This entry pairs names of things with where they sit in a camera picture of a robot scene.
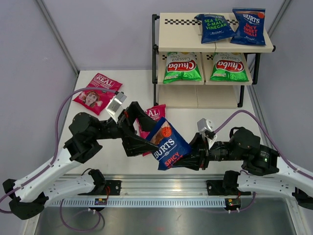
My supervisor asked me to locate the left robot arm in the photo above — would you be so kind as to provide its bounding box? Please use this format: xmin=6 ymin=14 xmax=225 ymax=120
xmin=2 ymin=101 xmax=157 ymax=220

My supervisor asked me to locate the green Chuba bag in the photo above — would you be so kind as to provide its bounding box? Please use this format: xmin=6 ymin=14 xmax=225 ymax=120
xmin=163 ymin=52 xmax=202 ymax=84
xmin=210 ymin=52 xmax=248 ymax=82

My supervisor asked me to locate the pink real chips bag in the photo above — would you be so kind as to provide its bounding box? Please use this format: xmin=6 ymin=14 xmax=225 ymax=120
xmin=73 ymin=73 xmax=123 ymax=115
xmin=135 ymin=104 xmax=167 ymax=157

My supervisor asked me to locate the aluminium mounting rail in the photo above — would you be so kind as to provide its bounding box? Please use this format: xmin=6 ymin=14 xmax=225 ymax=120
xmin=31 ymin=173 xmax=299 ymax=199

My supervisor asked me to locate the pink Real chips bag centre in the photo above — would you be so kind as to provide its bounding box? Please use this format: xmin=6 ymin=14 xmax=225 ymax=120
xmin=135 ymin=104 xmax=167 ymax=157

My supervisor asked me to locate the white slotted cable duct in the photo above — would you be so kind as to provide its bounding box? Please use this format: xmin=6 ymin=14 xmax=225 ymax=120
xmin=51 ymin=196 xmax=226 ymax=208

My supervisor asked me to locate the blue Burts chilli bag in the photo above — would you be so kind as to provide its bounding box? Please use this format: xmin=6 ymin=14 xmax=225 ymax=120
xmin=230 ymin=8 xmax=266 ymax=46
xmin=146 ymin=117 xmax=192 ymax=171

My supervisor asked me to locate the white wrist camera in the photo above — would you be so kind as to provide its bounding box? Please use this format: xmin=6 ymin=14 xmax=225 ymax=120
xmin=106 ymin=92 xmax=127 ymax=122
xmin=197 ymin=118 xmax=217 ymax=150

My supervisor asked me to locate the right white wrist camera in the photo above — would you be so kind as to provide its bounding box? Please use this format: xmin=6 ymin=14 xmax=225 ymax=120
xmin=197 ymin=118 xmax=217 ymax=150

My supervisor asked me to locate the pink Real chips bag far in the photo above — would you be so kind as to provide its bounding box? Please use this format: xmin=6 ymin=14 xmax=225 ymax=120
xmin=73 ymin=73 xmax=123 ymax=115

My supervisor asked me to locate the beige three-tier shelf rack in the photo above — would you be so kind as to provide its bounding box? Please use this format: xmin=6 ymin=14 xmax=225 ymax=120
xmin=152 ymin=13 xmax=276 ymax=108

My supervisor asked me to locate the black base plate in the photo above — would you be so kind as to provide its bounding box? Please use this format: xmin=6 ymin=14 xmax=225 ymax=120
xmin=95 ymin=180 xmax=122 ymax=196
xmin=206 ymin=180 xmax=252 ymax=196

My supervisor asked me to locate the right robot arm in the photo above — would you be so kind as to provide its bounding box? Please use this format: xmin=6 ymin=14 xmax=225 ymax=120
xmin=174 ymin=127 xmax=313 ymax=210

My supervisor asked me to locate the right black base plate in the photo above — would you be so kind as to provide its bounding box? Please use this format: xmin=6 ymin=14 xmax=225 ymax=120
xmin=206 ymin=180 xmax=252 ymax=196

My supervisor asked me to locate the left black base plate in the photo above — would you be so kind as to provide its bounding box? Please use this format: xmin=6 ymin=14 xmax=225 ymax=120
xmin=95 ymin=180 xmax=122 ymax=196

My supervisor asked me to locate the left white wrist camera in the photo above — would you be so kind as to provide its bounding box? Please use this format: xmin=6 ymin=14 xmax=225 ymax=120
xmin=106 ymin=92 xmax=127 ymax=122

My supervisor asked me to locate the blue Burts sea salt bag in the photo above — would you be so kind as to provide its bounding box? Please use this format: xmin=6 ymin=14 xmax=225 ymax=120
xmin=194 ymin=14 xmax=236 ymax=44

